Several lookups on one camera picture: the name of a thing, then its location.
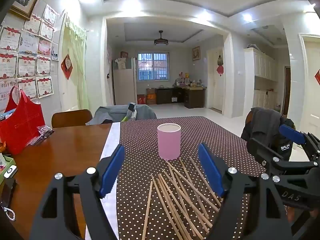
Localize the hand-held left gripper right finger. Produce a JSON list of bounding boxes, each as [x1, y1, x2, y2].
[[198, 143, 293, 240]]

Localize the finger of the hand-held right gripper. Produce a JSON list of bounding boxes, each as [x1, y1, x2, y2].
[[278, 124, 320, 162], [246, 137, 312, 172]]

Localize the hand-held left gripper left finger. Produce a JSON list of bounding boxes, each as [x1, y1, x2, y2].
[[30, 144, 125, 240]]

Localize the bunch of wooden chopsticks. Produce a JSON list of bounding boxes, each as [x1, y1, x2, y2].
[[141, 156, 222, 240]]

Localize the pink cup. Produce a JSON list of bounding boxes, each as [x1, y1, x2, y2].
[[157, 123, 181, 160]]

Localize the dark jacket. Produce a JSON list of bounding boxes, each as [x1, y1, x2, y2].
[[241, 107, 297, 162]]

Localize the white underlay cloth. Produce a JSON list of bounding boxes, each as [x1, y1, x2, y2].
[[85, 122, 123, 240]]

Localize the white panel door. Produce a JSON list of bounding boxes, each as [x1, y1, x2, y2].
[[299, 34, 320, 160]]

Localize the brown polka dot tablecloth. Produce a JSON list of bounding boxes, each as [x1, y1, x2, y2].
[[85, 116, 267, 240]]

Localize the grey jacket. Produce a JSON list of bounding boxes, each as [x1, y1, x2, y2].
[[86, 103, 157, 125]]

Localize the dark wooden desk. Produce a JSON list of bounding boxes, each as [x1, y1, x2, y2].
[[156, 85, 207, 109]]

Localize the clear plastic bag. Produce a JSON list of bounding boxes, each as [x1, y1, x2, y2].
[[27, 126, 54, 146]]

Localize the orange cardboard box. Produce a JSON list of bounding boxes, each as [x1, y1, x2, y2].
[[146, 88, 157, 105]]

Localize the white refrigerator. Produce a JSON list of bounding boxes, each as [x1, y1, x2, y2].
[[112, 57, 137, 105]]

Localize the red hanging door ornament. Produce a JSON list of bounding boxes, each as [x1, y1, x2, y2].
[[216, 55, 225, 77]]

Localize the red tote bag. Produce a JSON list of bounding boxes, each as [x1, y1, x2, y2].
[[0, 86, 46, 155]]

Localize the white key fob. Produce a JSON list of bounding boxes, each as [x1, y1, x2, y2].
[[4, 165, 18, 179]]

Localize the black wallet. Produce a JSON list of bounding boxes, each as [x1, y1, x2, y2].
[[0, 179, 17, 207]]

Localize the green box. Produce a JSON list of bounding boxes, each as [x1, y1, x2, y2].
[[0, 152, 17, 183]]

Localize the barred window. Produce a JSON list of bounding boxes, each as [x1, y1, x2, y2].
[[137, 52, 170, 80]]

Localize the green curtain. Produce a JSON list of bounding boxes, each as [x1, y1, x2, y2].
[[61, 12, 90, 110]]

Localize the ceiling fan lamp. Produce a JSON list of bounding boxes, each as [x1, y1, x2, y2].
[[154, 31, 167, 46]]

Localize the white wall cabinets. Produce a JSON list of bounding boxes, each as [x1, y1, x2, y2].
[[244, 47, 279, 110]]

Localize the pearl bead chain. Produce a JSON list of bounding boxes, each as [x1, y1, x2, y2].
[[1, 205, 16, 221]]

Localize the red diamond wall decoration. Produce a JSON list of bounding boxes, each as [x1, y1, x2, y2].
[[61, 54, 74, 80]]

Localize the wall of award certificates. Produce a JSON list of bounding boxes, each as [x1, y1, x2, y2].
[[0, 4, 60, 113]]

